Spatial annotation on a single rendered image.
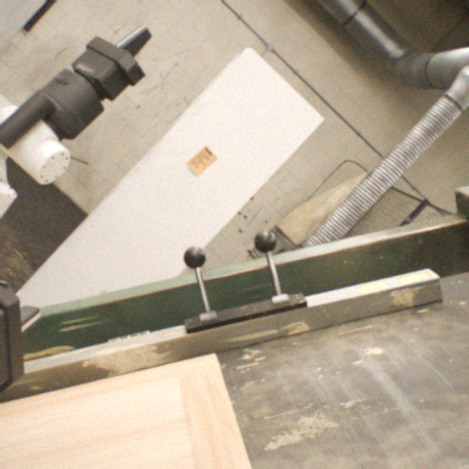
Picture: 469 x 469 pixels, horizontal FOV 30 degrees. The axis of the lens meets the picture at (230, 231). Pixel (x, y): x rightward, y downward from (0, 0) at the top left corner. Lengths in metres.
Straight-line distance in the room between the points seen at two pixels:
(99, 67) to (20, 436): 0.55
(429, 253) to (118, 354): 0.64
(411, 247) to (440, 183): 7.99
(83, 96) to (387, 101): 8.21
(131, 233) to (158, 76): 4.50
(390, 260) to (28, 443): 0.78
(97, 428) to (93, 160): 8.10
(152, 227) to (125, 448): 3.75
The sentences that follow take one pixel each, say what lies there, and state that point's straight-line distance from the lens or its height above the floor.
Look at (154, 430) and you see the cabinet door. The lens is 1.16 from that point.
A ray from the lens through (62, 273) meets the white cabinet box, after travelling 4.92.
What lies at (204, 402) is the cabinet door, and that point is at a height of 1.32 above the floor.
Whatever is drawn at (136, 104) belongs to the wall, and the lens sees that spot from 9.19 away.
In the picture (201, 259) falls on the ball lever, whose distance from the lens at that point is 1.41.
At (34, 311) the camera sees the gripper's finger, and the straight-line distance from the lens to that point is 1.01.
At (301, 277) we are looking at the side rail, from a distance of 1.63.
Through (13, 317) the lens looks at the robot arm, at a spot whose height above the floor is 1.31.
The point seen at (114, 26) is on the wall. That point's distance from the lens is 9.22.
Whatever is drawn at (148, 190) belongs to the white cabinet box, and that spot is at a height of 1.10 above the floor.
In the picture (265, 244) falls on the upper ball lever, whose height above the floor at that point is 1.52.
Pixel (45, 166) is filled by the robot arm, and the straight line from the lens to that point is 1.30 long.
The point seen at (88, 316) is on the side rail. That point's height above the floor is 1.19.
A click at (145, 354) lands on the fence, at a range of 1.39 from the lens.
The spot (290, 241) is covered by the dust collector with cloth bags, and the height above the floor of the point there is 1.35.
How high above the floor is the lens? 1.61
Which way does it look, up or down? 4 degrees down
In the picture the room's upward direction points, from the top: 43 degrees clockwise
